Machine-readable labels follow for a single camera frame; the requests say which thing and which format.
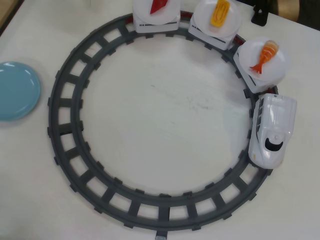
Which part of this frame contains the white train wagon carrying shrimp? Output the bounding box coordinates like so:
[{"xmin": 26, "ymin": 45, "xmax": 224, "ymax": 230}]
[{"xmin": 233, "ymin": 51, "xmax": 278, "ymax": 94}]

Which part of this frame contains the black table clamp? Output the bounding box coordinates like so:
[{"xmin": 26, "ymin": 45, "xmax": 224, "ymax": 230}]
[{"xmin": 251, "ymin": 5, "xmax": 270, "ymax": 27}]

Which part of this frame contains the white plate under tuna sushi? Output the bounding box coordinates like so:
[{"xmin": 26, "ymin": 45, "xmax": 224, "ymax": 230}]
[{"xmin": 132, "ymin": 0, "xmax": 180, "ymax": 25}]

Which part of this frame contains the white plate under egg sushi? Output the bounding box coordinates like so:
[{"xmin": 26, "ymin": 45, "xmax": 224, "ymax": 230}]
[{"xmin": 194, "ymin": 0, "xmax": 243, "ymax": 36}]

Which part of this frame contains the white train wagon carrying egg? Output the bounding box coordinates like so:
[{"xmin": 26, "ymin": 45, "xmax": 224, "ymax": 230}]
[{"xmin": 187, "ymin": 17, "xmax": 235, "ymax": 51}]

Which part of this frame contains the red tuna sushi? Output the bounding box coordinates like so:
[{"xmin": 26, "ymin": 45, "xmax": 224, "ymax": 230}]
[{"xmin": 149, "ymin": 0, "xmax": 169, "ymax": 15}]

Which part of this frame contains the grey circular toy train track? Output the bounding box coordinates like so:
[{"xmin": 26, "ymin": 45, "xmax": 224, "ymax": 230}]
[{"xmin": 46, "ymin": 9, "xmax": 280, "ymax": 230}]

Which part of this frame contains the white train wagon carrying tuna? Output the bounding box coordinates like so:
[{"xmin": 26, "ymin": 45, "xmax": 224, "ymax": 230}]
[{"xmin": 131, "ymin": 9, "xmax": 181, "ymax": 33}]

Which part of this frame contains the blue round dish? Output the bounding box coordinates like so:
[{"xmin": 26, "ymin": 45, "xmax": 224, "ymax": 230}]
[{"xmin": 0, "ymin": 61, "xmax": 44, "ymax": 123}]

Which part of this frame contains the orange shrimp sushi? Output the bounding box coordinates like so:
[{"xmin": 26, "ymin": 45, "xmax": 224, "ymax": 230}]
[{"xmin": 248, "ymin": 39, "xmax": 280, "ymax": 75}]

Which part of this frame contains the white plate for shrimp sushi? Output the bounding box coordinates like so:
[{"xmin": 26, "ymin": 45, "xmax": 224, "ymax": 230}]
[{"xmin": 237, "ymin": 36, "xmax": 290, "ymax": 81}]

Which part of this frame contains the white Shinkansen toy locomotive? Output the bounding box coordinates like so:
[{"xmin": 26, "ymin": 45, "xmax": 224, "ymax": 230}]
[{"xmin": 248, "ymin": 93, "xmax": 299, "ymax": 169}]

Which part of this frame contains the yellow egg sushi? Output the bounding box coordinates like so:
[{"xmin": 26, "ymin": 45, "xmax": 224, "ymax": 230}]
[{"xmin": 209, "ymin": 0, "xmax": 231, "ymax": 28}]

